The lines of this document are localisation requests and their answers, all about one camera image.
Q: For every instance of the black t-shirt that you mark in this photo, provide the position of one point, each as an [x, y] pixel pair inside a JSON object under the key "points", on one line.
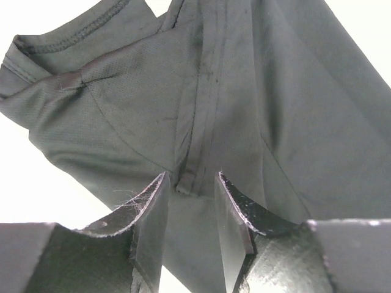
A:
{"points": [[274, 94]]}

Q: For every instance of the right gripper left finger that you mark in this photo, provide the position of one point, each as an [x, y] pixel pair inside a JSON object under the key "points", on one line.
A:
{"points": [[121, 252]]}

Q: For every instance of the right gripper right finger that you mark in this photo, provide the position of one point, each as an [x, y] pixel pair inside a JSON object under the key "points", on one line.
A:
{"points": [[262, 252]]}

